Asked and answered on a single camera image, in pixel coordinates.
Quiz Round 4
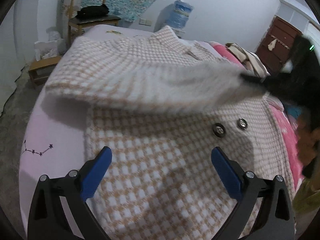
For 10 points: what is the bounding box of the light pink bed sheet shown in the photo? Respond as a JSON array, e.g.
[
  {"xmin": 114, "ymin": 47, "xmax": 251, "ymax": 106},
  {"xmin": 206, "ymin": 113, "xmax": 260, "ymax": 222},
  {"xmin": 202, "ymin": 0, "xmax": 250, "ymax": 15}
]
[{"xmin": 18, "ymin": 24, "xmax": 218, "ymax": 239}]

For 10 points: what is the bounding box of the beige white checked knit coat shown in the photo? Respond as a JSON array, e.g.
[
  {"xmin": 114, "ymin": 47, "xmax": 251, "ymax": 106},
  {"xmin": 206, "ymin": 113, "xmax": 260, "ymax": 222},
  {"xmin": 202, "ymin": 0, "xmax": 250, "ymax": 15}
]
[{"xmin": 46, "ymin": 27, "xmax": 295, "ymax": 239}]

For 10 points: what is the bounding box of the beige white clothes pile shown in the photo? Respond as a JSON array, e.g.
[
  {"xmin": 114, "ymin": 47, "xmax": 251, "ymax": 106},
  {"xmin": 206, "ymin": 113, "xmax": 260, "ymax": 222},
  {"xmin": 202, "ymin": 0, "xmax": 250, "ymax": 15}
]
[{"xmin": 225, "ymin": 43, "xmax": 270, "ymax": 77}]

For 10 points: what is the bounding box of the small wooden stool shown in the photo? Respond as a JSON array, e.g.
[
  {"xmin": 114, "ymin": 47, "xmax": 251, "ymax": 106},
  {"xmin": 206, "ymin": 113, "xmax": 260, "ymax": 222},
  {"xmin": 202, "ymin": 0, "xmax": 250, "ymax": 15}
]
[{"xmin": 28, "ymin": 56, "xmax": 62, "ymax": 88}]

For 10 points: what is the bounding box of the white wall socket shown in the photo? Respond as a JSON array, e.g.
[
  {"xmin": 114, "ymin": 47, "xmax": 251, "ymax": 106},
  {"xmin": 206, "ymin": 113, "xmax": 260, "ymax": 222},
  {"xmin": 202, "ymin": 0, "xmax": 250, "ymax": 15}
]
[{"xmin": 139, "ymin": 18, "xmax": 152, "ymax": 27}]

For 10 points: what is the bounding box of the wooden armchair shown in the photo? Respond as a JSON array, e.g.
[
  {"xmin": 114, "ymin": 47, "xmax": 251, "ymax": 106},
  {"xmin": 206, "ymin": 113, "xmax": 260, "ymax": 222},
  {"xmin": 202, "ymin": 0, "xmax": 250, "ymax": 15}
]
[{"xmin": 67, "ymin": 0, "xmax": 121, "ymax": 47}]

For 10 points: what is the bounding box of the dark red wooden door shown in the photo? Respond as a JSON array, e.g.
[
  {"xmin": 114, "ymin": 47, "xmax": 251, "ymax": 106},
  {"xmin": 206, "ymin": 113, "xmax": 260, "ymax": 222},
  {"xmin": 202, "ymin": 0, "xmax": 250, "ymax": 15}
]
[{"xmin": 256, "ymin": 16, "xmax": 302, "ymax": 75}]

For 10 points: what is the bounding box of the black garment on chair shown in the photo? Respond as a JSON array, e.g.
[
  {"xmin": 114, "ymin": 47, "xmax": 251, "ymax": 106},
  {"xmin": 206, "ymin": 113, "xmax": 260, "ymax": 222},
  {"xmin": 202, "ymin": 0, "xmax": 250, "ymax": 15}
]
[{"xmin": 75, "ymin": 4, "xmax": 109, "ymax": 21}]

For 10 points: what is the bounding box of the pink floral blanket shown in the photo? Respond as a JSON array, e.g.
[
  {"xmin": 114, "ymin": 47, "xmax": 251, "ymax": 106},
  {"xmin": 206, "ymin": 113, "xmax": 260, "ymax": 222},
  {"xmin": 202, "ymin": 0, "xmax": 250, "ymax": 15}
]
[{"xmin": 208, "ymin": 42, "xmax": 303, "ymax": 191}]

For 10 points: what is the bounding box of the white plastic bag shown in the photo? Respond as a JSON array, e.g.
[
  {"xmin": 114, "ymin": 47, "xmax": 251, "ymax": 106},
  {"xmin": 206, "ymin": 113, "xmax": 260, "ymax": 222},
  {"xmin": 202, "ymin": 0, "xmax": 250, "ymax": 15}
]
[{"xmin": 34, "ymin": 31, "xmax": 67, "ymax": 61}]

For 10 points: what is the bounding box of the blue water jug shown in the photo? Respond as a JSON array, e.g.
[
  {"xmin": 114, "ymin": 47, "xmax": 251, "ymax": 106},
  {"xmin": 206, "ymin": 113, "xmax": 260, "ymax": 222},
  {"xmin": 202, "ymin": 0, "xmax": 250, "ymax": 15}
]
[{"xmin": 166, "ymin": 0, "xmax": 194, "ymax": 29}]

